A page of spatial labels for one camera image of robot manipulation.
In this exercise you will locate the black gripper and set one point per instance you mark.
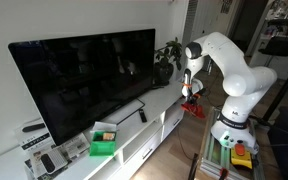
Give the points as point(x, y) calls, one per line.
point(193, 96)

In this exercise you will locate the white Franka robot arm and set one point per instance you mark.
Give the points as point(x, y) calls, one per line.
point(244, 83)

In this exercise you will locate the white TV cabinet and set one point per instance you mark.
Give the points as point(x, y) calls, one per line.
point(157, 100)

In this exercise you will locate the potted green plant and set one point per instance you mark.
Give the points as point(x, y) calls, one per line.
point(164, 71)

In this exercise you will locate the slim black remote control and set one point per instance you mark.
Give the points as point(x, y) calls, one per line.
point(143, 116)

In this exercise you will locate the yellow emergency stop box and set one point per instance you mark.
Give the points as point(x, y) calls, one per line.
point(241, 158)

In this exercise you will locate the black tripod stand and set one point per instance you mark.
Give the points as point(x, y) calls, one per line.
point(280, 96)

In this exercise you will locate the white paper sheet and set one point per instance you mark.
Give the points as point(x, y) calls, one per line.
point(104, 126)

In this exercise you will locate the black flat stand tray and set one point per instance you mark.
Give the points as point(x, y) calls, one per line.
point(277, 46)

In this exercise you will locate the large black box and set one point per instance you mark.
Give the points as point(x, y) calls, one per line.
point(287, 143)

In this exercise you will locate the green plastic box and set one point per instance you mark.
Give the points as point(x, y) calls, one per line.
point(100, 150)

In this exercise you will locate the black flat screen TV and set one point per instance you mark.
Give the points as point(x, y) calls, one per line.
point(84, 83)

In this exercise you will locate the spread newspaper pages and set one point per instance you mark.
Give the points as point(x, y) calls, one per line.
point(74, 145)

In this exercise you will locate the white keyboard remote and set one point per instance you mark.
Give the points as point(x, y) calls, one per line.
point(60, 156)

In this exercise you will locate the wide black remote control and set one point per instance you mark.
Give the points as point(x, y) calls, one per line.
point(48, 163)

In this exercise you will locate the white printed cardboard box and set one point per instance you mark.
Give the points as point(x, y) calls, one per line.
point(34, 140)

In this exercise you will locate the dark wall picture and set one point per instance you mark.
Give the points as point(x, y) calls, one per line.
point(226, 6)

